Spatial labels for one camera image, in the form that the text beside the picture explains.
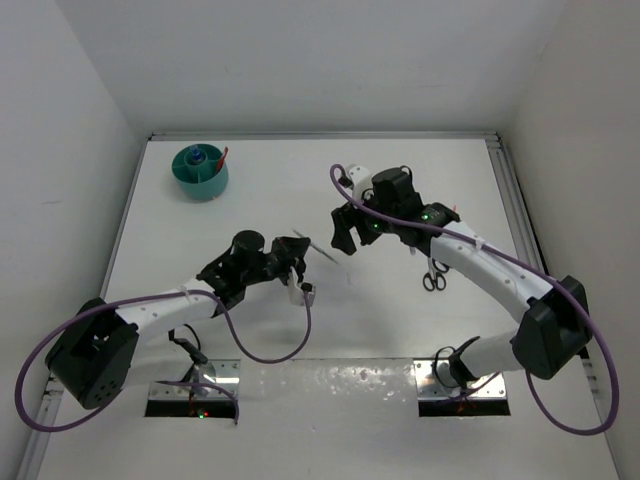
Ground metal base plate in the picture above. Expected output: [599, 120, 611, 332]
[148, 359, 241, 401]
[413, 358, 507, 402]

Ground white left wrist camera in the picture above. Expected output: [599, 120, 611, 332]
[286, 267, 316, 307]

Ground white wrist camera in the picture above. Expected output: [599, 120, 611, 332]
[346, 164, 372, 199]
[286, 267, 316, 307]

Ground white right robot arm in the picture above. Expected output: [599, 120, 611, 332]
[330, 165, 593, 388]

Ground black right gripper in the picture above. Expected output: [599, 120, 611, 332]
[331, 184, 399, 255]

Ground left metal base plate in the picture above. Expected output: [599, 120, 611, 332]
[148, 359, 241, 401]

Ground red gel pen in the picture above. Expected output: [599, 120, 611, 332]
[216, 146, 229, 172]

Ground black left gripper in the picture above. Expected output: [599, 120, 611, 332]
[241, 236, 309, 288]

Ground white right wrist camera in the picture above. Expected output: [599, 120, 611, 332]
[346, 164, 372, 199]

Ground small black handled scissors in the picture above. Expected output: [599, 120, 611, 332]
[422, 258, 449, 292]

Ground green pen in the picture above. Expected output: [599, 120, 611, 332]
[292, 229, 340, 265]

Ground teal round divided container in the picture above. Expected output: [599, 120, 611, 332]
[171, 143, 229, 201]

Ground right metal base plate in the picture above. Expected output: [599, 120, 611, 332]
[413, 358, 507, 402]

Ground blue cap glue bottle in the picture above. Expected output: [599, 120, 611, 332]
[189, 145, 206, 165]

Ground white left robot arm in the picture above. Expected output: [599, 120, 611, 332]
[45, 230, 315, 410]

